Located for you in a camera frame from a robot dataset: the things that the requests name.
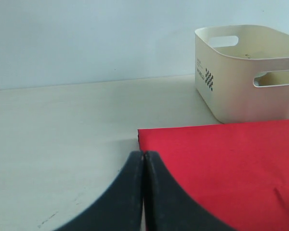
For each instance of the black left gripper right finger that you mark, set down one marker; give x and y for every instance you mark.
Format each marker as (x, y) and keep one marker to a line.
(167, 206)

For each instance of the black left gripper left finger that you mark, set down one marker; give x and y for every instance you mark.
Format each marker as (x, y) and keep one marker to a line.
(120, 207)

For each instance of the red table cloth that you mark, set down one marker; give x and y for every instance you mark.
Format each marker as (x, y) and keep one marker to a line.
(238, 172)

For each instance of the cream plastic bin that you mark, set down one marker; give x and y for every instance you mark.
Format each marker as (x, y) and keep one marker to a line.
(242, 72)

